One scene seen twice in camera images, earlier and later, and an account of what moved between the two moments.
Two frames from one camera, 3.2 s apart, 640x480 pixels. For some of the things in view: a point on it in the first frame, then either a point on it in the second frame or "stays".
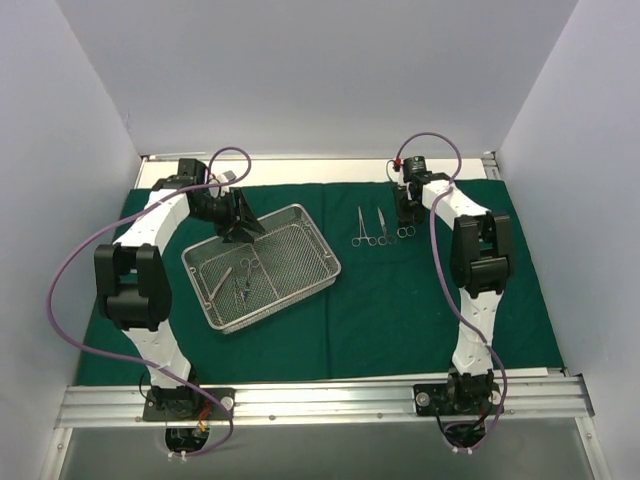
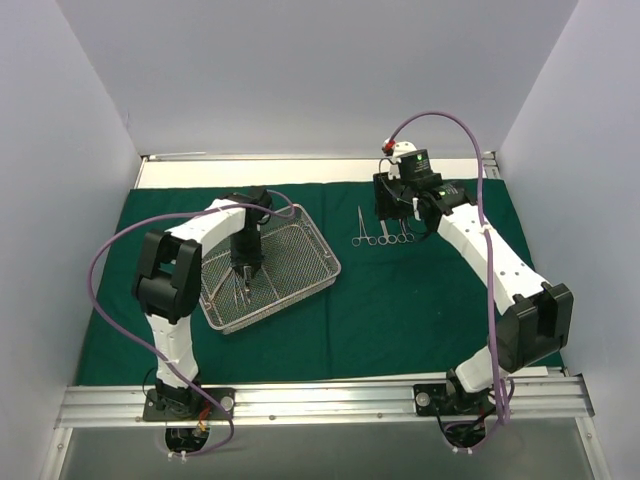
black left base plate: x=187 y=404 stays
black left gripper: x=235 y=212 → x=245 y=261
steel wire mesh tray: x=240 y=283 stays
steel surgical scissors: x=363 y=233 stays
